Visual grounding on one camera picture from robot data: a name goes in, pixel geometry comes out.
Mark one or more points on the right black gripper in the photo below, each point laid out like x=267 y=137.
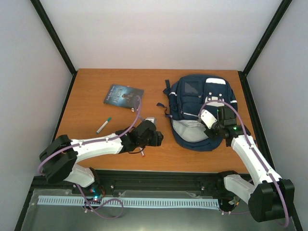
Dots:
x=207 y=131

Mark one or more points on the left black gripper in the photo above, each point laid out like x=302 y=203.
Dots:
x=156 y=141

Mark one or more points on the red marker pen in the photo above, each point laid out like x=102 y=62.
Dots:
x=142 y=152

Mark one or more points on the navy blue student backpack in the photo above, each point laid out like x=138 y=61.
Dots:
x=186 y=99

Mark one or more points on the dark blue fantasy book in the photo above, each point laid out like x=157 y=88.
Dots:
x=124 y=96

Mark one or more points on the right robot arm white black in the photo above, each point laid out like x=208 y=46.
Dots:
x=268 y=196

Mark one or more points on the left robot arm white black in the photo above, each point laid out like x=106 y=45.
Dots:
x=60 y=160

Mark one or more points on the teal capped white marker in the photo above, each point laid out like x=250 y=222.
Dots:
x=103 y=125

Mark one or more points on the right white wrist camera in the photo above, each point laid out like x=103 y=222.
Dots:
x=207 y=119

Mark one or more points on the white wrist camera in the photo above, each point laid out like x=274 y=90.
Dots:
x=152 y=119
x=207 y=119

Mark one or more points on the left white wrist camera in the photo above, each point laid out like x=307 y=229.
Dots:
x=152 y=119

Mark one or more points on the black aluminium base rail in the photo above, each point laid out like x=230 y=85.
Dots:
x=203 y=184

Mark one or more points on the light blue slotted cable duct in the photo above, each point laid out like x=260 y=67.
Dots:
x=129 y=202

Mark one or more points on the right black frame post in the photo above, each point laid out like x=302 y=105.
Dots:
x=278 y=15

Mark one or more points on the black frame post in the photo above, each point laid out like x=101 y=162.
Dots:
x=53 y=34
x=278 y=15

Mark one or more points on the left black frame post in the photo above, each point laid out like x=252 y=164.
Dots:
x=53 y=34

